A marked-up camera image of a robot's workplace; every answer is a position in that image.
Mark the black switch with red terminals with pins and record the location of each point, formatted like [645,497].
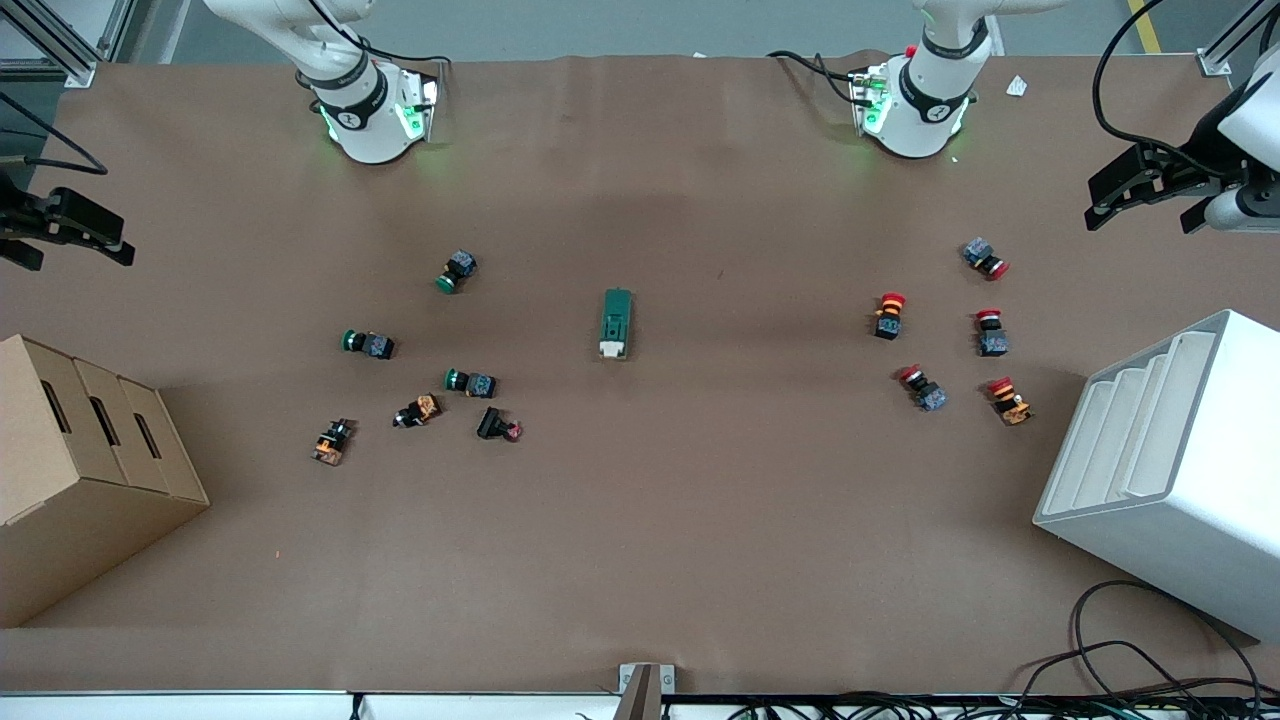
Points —
[493,423]

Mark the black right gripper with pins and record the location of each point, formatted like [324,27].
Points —
[17,219]

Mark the red emergency stop button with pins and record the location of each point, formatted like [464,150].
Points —
[925,391]
[992,336]
[983,256]

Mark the green terminal block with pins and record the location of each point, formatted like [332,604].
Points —
[616,318]

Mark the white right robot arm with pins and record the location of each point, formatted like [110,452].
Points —
[365,110]

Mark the aluminium frame corner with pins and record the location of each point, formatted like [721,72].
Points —
[1225,50]
[70,55]

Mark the red button orange contact block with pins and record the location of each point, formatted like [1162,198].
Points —
[1010,402]

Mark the brown cardboard box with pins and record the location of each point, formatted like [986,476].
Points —
[90,480]

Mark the red button orange striped collar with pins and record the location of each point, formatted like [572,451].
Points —
[889,316]

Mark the orange black button switch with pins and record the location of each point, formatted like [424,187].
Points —
[331,443]

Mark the white paper scrap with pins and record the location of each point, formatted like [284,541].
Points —
[1016,86]

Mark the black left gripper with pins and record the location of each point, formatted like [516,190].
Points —
[1196,163]

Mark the white slotted rack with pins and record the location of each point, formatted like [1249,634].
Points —
[1190,500]

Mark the green push button switch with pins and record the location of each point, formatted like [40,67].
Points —
[372,345]
[459,268]
[474,383]

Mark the aluminium profile post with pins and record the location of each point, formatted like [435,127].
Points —
[645,692]

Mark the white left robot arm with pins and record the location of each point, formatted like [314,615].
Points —
[925,100]

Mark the black orange selector switch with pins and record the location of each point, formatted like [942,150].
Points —
[418,411]

